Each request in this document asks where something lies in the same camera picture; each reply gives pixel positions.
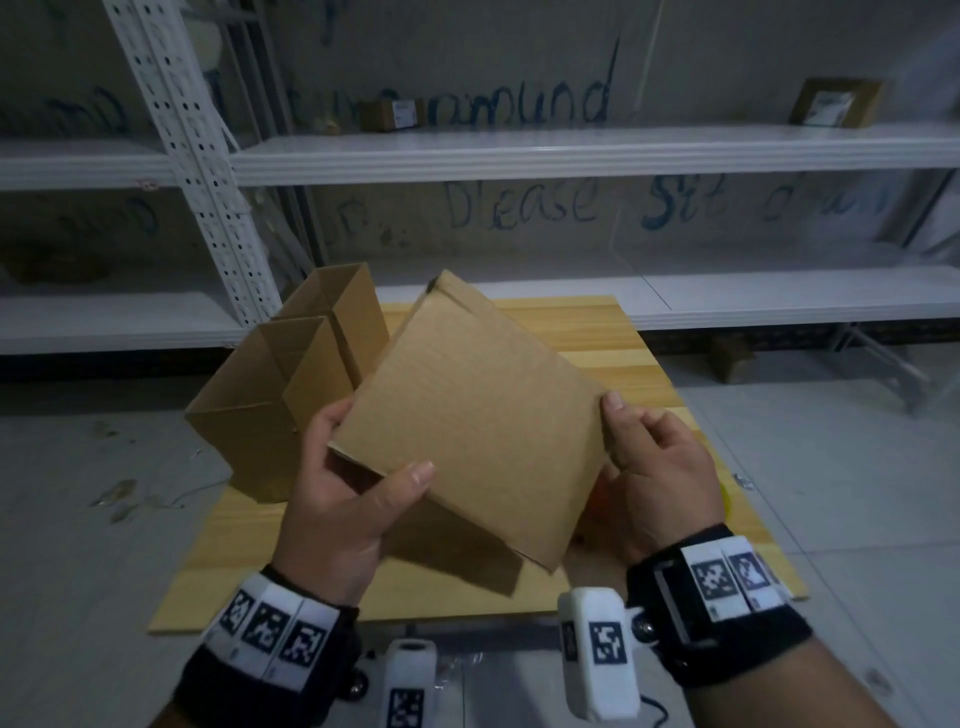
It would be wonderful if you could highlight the brown package with white label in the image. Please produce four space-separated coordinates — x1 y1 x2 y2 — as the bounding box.
788 77 885 129

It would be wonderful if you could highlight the white metal shelving unit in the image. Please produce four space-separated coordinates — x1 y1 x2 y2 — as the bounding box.
0 0 283 358
104 0 960 414

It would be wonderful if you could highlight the brown cardboard box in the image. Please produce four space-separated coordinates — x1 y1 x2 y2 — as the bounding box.
328 269 607 575
273 262 391 391
185 316 358 504

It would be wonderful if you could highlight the person's right forearm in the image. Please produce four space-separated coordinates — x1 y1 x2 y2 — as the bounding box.
686 637 931 728

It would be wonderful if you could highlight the small box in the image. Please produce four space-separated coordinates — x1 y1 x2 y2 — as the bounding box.
359 97 421 133

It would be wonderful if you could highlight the person's left hand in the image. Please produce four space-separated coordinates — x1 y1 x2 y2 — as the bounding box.
273 397 436 605

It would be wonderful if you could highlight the person's right hand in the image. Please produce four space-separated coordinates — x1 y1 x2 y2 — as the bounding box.
599 391 733 565

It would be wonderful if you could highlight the small brown carton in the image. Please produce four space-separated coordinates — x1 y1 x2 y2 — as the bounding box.
708 333 757 384

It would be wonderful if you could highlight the black wristband with markers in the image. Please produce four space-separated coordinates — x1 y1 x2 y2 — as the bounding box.
626 523 814 689
173 566 360 728

